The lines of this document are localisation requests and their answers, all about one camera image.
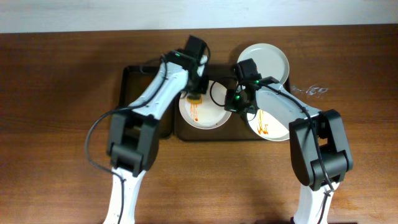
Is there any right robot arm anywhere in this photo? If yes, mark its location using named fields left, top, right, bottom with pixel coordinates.
left=224, top=77, right=353, bottom=223

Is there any green yellow sponge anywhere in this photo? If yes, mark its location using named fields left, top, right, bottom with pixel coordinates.
left=186, top=93, right=203, bottom=105

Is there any black rectangular tray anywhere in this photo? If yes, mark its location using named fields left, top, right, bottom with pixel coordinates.
left=117, top=65, right=175, bottom=139

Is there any white plate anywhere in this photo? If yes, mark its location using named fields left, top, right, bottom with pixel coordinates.
left=246, top=110, right=290, bottom=141
left=238, top=44, right=290, bottom=84
left=178, top=81, right=232, bottom=130

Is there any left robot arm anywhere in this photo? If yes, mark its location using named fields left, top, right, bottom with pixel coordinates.
left=105, top=50, right=210, bottom=223

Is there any brown serving tray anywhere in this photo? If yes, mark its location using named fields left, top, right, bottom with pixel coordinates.
left=174, top=65, right=263, bottom=141

